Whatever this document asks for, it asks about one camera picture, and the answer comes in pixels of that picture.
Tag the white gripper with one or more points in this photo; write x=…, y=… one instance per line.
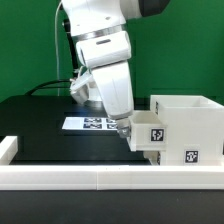
x=114, y=85

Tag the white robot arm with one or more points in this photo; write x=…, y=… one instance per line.
x=96, y=18

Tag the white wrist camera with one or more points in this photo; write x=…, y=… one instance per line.
x=104, y=50

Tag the white drawer cabinet box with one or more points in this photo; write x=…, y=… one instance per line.
x=194, y=130

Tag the white drawer tray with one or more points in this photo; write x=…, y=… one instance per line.
x=153, y=157
x=148, y=133

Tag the marker sheet on table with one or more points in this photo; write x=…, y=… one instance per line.
x=89, y=123

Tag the white U-shaped table fence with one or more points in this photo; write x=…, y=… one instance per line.
x=47, y=177

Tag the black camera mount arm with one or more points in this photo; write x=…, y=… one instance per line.
x=75, y=70

